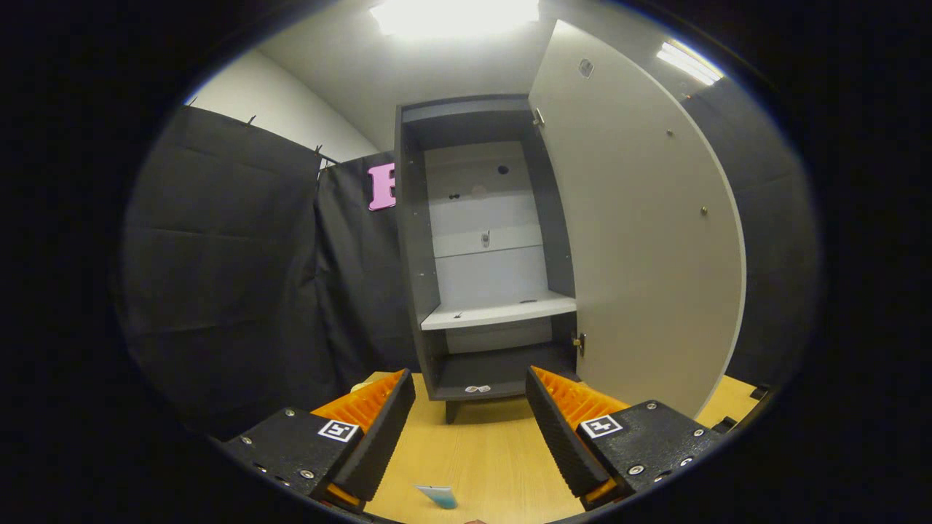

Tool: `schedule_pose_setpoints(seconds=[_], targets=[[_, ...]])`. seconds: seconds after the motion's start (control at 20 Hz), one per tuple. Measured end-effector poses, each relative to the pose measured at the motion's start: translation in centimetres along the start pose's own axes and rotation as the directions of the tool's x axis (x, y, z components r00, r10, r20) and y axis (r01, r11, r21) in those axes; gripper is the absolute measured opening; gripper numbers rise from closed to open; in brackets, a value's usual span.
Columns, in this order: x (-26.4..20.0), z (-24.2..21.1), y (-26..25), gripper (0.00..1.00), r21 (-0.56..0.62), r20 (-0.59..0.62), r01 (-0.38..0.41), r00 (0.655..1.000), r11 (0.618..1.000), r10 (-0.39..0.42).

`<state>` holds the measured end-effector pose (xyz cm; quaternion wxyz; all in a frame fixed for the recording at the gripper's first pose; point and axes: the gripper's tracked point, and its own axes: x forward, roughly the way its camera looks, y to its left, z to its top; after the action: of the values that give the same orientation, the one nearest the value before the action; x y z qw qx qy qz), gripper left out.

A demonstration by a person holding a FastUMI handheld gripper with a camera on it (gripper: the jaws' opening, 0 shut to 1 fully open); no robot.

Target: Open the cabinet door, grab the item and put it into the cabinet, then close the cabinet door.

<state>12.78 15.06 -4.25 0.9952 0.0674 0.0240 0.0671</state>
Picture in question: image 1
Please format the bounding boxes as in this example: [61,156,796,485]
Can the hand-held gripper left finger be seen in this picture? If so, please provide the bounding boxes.
[217,368,416,510]

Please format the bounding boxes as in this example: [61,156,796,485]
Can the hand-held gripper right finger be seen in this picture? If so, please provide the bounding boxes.
[526,366,731,510]

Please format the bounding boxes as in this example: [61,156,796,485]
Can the white and blue tube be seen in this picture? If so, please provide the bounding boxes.
[415,485,459,510]

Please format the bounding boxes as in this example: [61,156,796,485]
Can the beige cabinet door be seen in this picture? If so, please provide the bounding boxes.
[528,20,747,419]

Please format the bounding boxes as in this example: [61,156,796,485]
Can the white cabinet shelf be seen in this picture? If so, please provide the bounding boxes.
[420,290,577,332]

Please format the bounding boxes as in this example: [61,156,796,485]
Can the black backdrop cloth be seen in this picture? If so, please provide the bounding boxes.
[120,102,820,437]

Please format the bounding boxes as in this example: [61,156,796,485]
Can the long ceiling light strip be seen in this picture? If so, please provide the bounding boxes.
[655,41,725,87]

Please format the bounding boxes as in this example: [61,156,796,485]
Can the large square ceiling light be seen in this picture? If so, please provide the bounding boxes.
[370,0,541,39]

